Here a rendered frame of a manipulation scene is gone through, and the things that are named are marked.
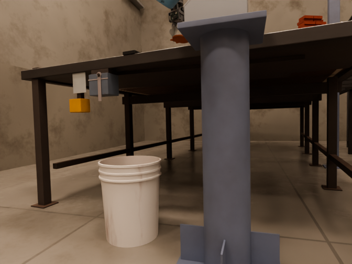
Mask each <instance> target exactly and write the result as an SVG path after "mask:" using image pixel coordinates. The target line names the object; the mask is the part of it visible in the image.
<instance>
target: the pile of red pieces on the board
mask: <svg viewBox="0 0 352 264"><path fill-rule="evenodd" d="M319 25H326V21H323V16H312V15H304V16H303V17H301V18H300V19H299V22H298V23H297V26H298V29H299V28H306V27H313V26H319Z"/></svg>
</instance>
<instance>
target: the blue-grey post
mask: <svg viewBox="0 0 352 264"><path fill-rule="evenodd" d="M339 22H340V0H327V24H333V23H339ZM337 156H339V93H337Z"/></svg>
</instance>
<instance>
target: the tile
mask: <svg viewBox="0 0 352 264"><path fill-rule="evenodd" d="M170 41H174V42H176V43H188V41H187V40H186V39H185V38H184V36H183V35H182V34H177V35H174V36H173V37H172V39H170Z"/></svg>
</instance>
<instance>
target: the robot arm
mask: <svg viewBox="0 0 352 264"><path fill-rule="evenodd" d="M157 1H158V2H160V3H161V4H162V5H164V6H165V7H167V8H169V9H171V12H169V13H168V15H169V16H170V19H169V22H170V23H171V22H172V29H170V30H169V33H170V35H171V36H172V37H173V36H174V35H176V33H177V31H178V29H177V23H181V22H184V8H183V0H157Z"/></svg>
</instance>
